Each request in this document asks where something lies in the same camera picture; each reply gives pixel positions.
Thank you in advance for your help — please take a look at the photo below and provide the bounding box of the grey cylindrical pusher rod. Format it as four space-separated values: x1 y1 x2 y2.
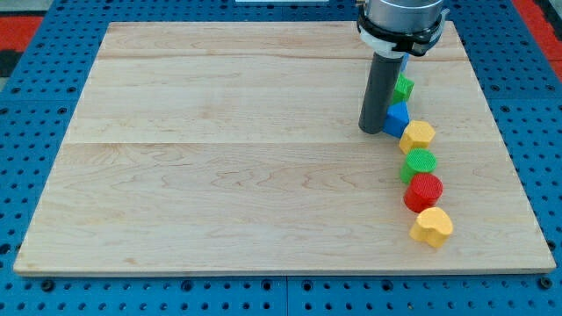
358 53 403 134

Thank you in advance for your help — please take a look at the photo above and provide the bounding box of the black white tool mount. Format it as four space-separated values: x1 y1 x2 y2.
357 4 450 59

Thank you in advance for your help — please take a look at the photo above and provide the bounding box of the blue triangle block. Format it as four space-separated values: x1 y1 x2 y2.
383 102 410 139

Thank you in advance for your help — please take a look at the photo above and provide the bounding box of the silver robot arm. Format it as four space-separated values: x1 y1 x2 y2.
357 0 448 134

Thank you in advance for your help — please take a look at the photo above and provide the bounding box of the blue block behind rod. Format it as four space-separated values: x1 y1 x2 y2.
400 54 409 73

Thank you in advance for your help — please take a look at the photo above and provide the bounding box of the green square block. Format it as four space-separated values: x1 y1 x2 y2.
391 73 414 105

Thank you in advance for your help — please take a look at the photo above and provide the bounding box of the yellow hexagon block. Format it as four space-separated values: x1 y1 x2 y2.
399 120 436 154

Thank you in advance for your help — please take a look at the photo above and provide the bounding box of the green cylinder block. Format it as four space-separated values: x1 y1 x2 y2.
400 148 437 184

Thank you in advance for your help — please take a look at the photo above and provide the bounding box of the red cylinder block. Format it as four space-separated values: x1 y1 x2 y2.
403 173 443 213

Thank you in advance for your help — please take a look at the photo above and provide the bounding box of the yellow heart block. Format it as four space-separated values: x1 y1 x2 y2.
409 207 454 248

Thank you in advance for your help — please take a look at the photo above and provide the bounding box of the light wooden board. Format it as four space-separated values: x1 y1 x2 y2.
13 22 556 277

